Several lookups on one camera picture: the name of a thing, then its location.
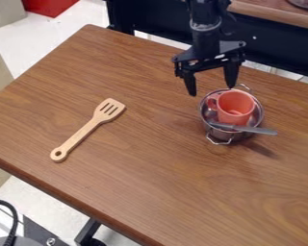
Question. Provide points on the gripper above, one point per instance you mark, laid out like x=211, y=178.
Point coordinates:
x=206, y=48

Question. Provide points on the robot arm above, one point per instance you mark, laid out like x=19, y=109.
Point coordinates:
x=205, y=12

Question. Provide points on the pink cup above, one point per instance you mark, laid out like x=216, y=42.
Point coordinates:
x=233, y=106

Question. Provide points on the silver pot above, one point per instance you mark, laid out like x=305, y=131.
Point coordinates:
x=229, y=128

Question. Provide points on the grey knife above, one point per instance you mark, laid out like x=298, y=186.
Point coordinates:
x=246, y=129

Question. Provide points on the wooden spatula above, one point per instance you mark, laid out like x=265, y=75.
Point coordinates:
x=89, y=127

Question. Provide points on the red box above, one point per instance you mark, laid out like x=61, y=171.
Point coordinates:
x=48, y=5

